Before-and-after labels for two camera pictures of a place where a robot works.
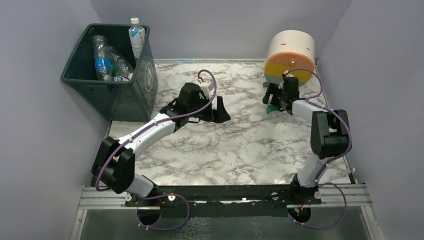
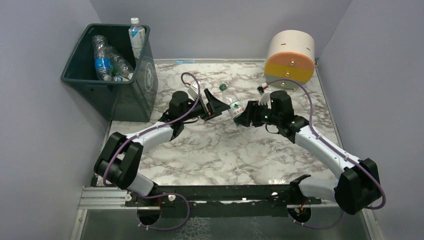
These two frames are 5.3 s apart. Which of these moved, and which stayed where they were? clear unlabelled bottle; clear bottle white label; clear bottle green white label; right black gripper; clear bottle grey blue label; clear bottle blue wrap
Moved: clear bottle green white label; right black gripper
Stayed: clear bottle grey blue label; clear unlabelled bottle; clear bottle blue wrap; clear bottle white label
